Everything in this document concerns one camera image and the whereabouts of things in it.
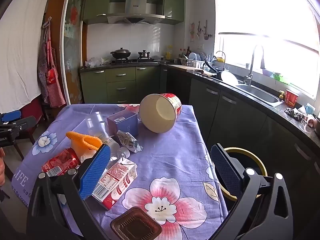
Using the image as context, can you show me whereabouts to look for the white dish rack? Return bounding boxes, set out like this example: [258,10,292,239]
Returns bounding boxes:
[179,52,207,68]

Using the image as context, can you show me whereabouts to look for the printed glass sliding door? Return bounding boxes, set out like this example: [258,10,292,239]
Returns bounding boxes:
[60,0,88,105]

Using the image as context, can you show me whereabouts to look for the steel kitchen faucet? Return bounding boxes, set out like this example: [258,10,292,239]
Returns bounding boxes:
[244,44,265,86]

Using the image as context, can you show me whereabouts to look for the silver foil snack wrapper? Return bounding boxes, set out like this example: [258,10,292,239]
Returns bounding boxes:
[116,129,143,153]

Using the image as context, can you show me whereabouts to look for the steel range hood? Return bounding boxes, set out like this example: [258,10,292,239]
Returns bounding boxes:
[107,0,165,25]

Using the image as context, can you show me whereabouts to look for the white plate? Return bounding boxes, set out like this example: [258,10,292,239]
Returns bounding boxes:
[220,70,239,85]

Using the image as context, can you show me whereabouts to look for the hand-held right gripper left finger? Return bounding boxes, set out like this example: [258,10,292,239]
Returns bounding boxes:
[26,144,112,240]

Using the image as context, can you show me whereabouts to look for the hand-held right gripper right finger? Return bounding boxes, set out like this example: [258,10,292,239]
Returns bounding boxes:
[210,143,294,240]

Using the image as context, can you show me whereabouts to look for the dark base cabinet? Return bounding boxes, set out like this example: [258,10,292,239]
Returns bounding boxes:
[160,67,320,205]

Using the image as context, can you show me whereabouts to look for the black bin with yellow rim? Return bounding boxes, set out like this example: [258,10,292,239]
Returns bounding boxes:
[217,147,268,203]

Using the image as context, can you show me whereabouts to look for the steel kitchen sink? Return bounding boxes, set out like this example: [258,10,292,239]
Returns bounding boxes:
[235,84,284,107]

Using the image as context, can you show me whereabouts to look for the kitchen window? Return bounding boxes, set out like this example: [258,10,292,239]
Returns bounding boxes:
[214,0,320,98]

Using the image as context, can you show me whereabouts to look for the person's left hand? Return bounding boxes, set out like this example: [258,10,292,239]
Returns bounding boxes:
[0,148,5,186]

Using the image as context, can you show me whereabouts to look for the white and red milk carton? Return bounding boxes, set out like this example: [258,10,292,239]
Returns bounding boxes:
[91,156,138,210]

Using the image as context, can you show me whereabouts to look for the green base cabinet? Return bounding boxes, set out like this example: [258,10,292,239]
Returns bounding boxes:
[80,66,162,104]

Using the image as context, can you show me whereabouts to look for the dark crumpled rag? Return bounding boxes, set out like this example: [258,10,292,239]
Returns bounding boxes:
[284,107,304,122]

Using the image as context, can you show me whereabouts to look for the red instant noodle cup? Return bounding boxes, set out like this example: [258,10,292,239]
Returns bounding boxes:
[285,89,300,107]

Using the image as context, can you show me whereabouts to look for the pink checkered apron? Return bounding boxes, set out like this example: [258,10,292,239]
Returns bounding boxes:
[37,17,67,108]

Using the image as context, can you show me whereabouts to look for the hanging kitchen utensils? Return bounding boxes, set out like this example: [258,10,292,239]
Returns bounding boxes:
[189,20,209,43]

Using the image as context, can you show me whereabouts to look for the black wok with lid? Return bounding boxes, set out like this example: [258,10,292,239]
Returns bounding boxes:
[110,47,131,60]

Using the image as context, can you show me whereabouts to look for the wooden cutting board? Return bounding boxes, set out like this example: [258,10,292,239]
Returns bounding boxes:
[172,64,198,70]

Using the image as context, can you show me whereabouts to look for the white plastic bags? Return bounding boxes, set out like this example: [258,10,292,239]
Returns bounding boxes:
[85,56,112,68]

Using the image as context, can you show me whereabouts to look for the red and white paper bucket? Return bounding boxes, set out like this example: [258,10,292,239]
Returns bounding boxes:
[139,93,183,133]

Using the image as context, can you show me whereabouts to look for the white hanging sheet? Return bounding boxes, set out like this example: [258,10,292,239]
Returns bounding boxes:
[0,0,54,114]

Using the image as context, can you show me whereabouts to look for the clear plastic water bottle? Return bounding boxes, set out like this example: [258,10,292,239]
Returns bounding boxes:
[86,112,130,167]

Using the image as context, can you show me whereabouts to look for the purple cardboard box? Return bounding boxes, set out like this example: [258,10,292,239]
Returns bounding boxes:
[107,110,139,137]

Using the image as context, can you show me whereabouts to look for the green wall cabinet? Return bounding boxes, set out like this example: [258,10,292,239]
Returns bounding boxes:
[82,0,185,25]

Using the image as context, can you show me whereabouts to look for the gas stove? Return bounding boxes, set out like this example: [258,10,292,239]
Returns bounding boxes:
[110,58,159,64]

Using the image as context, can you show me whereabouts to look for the brown plastic tray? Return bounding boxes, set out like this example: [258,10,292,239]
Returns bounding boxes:
[110,206,163,240]

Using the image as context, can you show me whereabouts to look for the purple floral tablecloth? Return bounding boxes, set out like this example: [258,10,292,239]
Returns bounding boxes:
[11,102,229,240]

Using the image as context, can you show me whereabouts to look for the red snack packet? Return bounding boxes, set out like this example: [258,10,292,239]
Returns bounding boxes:
[41,147,82,178]

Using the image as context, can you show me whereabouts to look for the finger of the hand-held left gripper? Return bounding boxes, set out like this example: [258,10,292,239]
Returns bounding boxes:
[0,110,37,137]

